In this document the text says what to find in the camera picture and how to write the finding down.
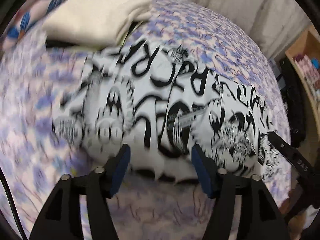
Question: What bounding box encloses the black white graffiti garment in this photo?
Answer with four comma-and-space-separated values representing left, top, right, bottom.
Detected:
53, 39, 281, 181

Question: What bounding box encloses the purple cat print blanket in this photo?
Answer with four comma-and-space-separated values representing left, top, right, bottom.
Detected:
1, 0, 291, 239

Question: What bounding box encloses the wooden shelf unit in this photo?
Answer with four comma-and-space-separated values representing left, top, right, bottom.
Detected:
285, 25, 319, 133

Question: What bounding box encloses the beige curtain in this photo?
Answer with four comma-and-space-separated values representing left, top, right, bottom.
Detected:
190, 0, 311, 58

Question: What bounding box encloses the cream folded garment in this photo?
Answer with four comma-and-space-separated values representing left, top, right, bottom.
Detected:
42, 0, 152, 48

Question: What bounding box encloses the pink blue flower pillow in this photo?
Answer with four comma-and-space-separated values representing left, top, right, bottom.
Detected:
1, 0, 65, 50

